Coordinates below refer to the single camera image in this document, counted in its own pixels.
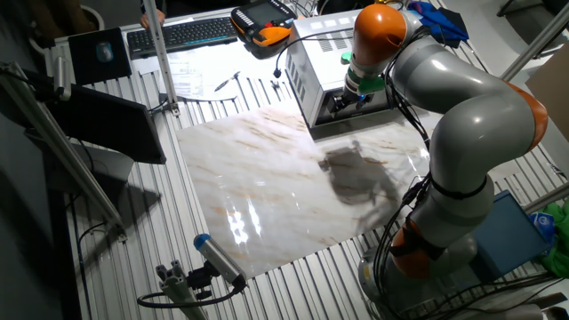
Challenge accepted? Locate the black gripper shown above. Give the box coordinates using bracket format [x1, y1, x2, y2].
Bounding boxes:
[331, 86, 374, 115]

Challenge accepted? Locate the silver microwave oven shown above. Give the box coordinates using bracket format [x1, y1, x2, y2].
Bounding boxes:
[284, 9, 428, 130]

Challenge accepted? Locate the dark sleeved person forearm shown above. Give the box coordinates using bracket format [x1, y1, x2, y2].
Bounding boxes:
[140, 0, 170, 14]

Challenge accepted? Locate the bare person hand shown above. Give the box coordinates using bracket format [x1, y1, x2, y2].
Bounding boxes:
[140, 9, 167, 30]

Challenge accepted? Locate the black and orange teach pendant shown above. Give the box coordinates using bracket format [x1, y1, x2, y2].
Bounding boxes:
[229, 0, 298, 49]

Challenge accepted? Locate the marble pattern table mat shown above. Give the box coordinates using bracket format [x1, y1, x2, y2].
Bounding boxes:
[175, 100, 445, 280]

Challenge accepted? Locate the printed white paper sheet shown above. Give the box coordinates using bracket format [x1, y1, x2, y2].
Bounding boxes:
[195, 40, 286, 90]
[170, 56, 241, 102]

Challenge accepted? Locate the blue cloth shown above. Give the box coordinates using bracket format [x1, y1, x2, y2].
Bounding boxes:
[406, 0, 470, 49]

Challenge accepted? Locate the black pen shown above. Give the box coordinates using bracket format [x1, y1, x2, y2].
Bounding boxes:
[213, 70, 242, 93]

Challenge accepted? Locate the black computer keyboard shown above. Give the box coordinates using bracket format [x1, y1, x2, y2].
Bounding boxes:
[126, 16, 240, 60]

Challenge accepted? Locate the brown cardboard sheet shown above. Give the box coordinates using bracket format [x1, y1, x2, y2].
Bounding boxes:
[525, 44, 569, 143]

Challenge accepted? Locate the blue box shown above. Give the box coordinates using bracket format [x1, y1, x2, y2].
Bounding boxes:
[466, 189, 552, 284]

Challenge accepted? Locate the blue and white packet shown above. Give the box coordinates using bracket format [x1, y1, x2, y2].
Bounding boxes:
[528, 212, 557, 245]

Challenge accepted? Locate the black flat monitor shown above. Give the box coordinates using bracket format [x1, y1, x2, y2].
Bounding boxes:
[44, 83, 168, 165]

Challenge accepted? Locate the grey computer mouse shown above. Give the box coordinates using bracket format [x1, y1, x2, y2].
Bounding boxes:
[95, 41, 115, 63]

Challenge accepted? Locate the short aluminium profile stand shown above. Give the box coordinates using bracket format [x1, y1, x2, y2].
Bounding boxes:
[155, 260, 210, 320]

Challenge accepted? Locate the green cloth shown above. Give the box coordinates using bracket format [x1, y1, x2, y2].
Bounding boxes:
[540, 202, 569, 279]

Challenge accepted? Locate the white round bin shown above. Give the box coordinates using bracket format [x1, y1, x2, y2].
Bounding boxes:
[27, 3, 106, 55]

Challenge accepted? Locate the black mouse pad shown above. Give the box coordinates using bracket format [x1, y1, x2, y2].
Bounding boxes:
[67, 27, 133, 86]

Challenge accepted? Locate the long aluminium diagonal strut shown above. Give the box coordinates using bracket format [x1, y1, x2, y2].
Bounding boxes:
[0, 61, 128, 244]

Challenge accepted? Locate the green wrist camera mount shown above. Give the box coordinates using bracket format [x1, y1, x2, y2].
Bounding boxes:
[340, 51, 387, 95]

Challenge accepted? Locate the black microwave power cable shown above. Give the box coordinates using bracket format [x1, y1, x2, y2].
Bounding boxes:
[271, 27, 357, 80]

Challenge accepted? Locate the aluminium frame strut with foot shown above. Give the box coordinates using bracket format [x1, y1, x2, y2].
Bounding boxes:
[500, 2, 569, 82]

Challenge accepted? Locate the aluminium frame post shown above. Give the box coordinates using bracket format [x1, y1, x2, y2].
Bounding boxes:
[142, 0, 181, 116]

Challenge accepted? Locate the silver camera with blue cap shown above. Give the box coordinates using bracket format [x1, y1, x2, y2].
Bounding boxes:
[193, 233, 248, 288]

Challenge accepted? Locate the black camera clamp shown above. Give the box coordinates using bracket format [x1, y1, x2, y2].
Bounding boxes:
[186, 261, 215, 301]

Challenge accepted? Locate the black camera cable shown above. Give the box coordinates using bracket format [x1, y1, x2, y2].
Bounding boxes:
[136, 284, 245, 309]

